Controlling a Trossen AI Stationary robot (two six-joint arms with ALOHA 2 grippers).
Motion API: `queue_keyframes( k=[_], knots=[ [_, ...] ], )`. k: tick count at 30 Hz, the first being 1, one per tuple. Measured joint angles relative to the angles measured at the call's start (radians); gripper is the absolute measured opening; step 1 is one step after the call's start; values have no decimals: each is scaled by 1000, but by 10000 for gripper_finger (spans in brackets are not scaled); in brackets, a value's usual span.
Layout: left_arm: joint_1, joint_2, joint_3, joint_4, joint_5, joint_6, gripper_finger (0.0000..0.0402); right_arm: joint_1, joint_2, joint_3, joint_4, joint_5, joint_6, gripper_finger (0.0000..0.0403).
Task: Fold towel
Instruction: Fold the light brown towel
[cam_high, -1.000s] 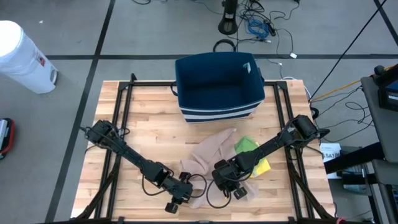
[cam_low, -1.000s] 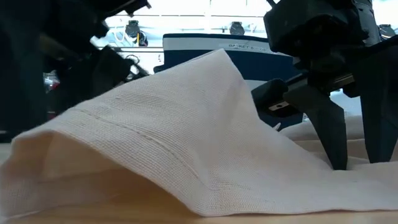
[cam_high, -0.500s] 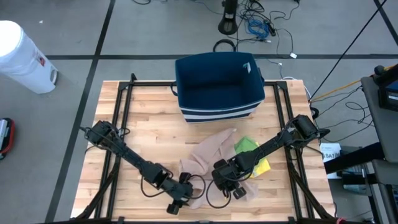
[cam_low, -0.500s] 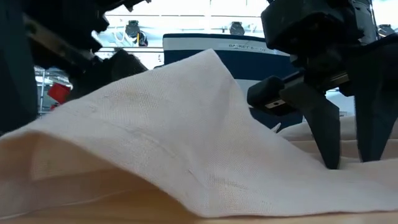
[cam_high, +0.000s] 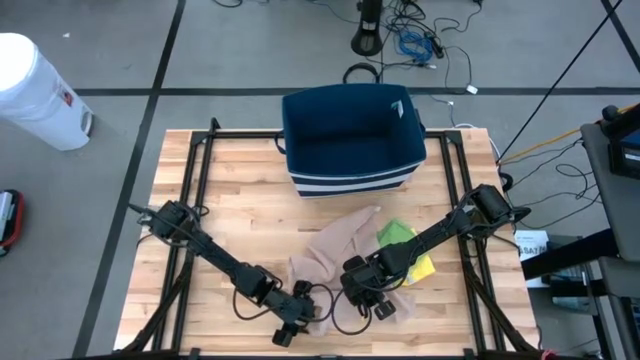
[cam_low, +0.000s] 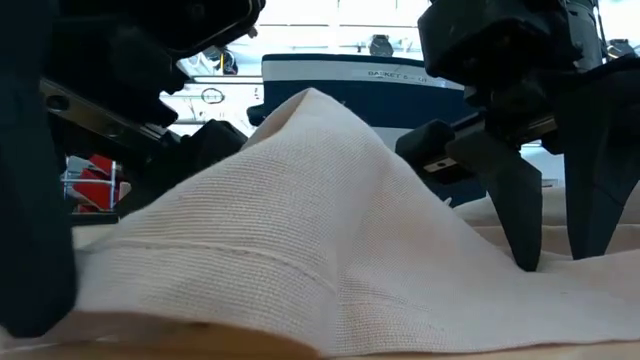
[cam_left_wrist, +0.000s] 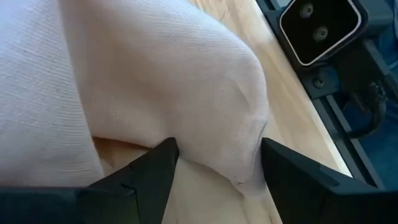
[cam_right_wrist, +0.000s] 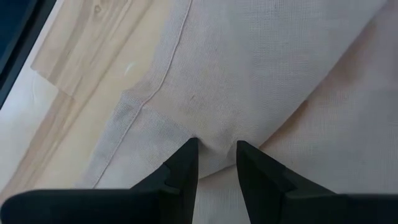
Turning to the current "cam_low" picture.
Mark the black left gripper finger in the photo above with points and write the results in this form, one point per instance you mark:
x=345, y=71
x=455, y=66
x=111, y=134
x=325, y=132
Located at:
x=30, y=225
x=200, y=150

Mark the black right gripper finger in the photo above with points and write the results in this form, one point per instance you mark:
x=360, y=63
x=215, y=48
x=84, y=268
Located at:
x=595, y=175
x=515, y=200

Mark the pale pink woven towel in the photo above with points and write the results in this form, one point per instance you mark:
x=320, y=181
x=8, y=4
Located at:
x=300, y=225

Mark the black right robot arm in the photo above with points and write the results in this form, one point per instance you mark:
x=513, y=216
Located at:
x=584, y=30

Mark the red storage bin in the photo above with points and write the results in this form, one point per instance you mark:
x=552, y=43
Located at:
x=95, y=185

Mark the navy white-striped fabric basket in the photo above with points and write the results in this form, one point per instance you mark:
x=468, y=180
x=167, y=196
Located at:
x=350, y=95

